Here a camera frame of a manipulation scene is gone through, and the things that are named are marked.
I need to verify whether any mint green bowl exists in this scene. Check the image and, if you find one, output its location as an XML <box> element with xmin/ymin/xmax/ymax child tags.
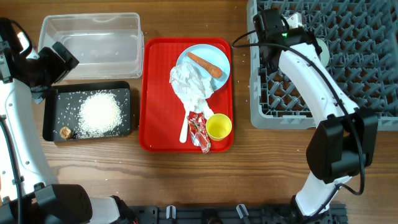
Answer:
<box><xmin>317</xmin><ymin>38</ymin><xmax>330</xmax><ymax>67</ymax></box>

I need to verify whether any orange carrot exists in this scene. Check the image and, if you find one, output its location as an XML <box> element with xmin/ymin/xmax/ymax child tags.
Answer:
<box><xmin>187</xmin><ymin>52</ymin><xmax>223</xmax><ymax>78</ymax></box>

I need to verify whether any white rice pile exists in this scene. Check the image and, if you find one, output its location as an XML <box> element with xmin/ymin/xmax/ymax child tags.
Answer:
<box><xmin>79</xmin><ymin>93</ymin><xmax>121</xmax><ymax>134</ymax></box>

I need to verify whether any brown food scrap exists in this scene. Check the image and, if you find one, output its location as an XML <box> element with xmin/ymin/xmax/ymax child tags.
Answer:
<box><xmin>60</xmin><ymin>126</ymin><xmax>73</xmax><ymax>139</ymax></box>

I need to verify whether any white napkin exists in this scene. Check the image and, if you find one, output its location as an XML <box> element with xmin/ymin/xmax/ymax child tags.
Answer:
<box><xmin>169</xmin><ymin>62</ymin><xmax>214</xmax><ymax>119</ymax></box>

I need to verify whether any yellow plastic cup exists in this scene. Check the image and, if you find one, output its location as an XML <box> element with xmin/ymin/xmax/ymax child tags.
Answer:
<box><xmin>206</xmin><ymin>113</ymin><xmax>233</xmax><ymax>141</ymax></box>

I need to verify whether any red candy wrapper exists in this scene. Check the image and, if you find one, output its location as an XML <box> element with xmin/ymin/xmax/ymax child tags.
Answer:
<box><xmin>187</xmin><ymin>111</ymin><xmax>211</xmax><ymax>154</ymax></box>

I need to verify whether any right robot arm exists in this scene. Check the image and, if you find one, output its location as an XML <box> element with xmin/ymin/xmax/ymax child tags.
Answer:
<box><xmin>253</xmin><ymin>9</ymin><xmax>378</xmax><ymax>223</ymax></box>

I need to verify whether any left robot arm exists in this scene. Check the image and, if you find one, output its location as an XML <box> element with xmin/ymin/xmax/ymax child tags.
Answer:
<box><xmin>1</xmin><ymin>17</ymin><xmax>134</xmax><ymax>223</ymax></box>

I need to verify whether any black waste tray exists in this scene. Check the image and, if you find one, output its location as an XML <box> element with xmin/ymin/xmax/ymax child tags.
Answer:
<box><xmin>42</xmin><ymin>81</ymin><xmax>131</xmax><ymax>142</ymax></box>

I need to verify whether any grey dishwasher rack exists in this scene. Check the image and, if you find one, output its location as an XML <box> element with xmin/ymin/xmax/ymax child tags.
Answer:
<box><xmin>246</xmin><ymin>0</ymin><xmax>397</xmax><ymax>131</ymax></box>

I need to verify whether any light blue plate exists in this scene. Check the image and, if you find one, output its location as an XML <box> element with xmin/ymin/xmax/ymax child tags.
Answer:
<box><xmin>176</xmin><ymin>44</ymin><xmax>231</xmax><ymax>91</ymax></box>

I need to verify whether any clear plastic bin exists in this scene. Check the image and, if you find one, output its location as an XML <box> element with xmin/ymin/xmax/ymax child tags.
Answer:
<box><xmin>38</xmin><ymin>12</ymin><xmax>144</xmax><ymax>80</ymax></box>

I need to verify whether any red serving tray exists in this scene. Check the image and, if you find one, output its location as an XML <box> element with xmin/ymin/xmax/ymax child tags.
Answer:
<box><xmin>139</xmin><ymin>37</ymin><xmax>231</xmax><ymax>153</ymax></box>

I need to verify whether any white plastic spoon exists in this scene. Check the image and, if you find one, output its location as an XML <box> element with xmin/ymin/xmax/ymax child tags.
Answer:
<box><xmin>179</xmin><ymin>107</ymin><xmax>190</xmax><ymax>143</ymax></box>

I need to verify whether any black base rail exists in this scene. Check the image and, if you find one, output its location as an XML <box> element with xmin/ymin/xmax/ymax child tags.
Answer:
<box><xmin>131</xmin><ymin>204</ymin><xmax>348</xmax><ymax>224</ymax></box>

